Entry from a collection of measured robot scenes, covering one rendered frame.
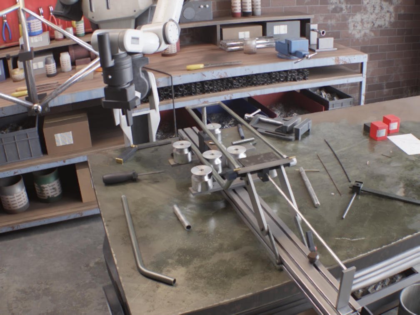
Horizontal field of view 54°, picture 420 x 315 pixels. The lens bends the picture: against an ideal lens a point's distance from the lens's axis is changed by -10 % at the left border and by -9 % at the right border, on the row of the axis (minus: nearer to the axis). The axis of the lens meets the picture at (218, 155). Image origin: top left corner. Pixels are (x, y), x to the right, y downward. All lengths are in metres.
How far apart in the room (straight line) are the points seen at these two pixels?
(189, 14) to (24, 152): 1.43
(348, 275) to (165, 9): 1.11
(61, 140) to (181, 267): 1.71
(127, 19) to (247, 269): 1.04
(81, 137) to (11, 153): 0.42
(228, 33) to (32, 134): 1.52
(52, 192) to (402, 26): 3.34
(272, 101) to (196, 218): 2.31
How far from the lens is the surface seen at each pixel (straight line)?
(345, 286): 0.76
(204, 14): 3.12
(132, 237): 0.99
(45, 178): 2.71
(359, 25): 4.00
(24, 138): 2.51
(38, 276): 2.42
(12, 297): 2.35
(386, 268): 1.97
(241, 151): 1.16
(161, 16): 1.53
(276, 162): 0.94
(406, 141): 1.53
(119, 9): 1.63
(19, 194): 2.73
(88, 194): 2.69
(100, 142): 2.59
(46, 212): 2.70
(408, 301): 1.97
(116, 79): 1.27
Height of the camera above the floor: 1.47
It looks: 26 degrees down
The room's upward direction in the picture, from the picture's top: 2 degrees counter-clockwise
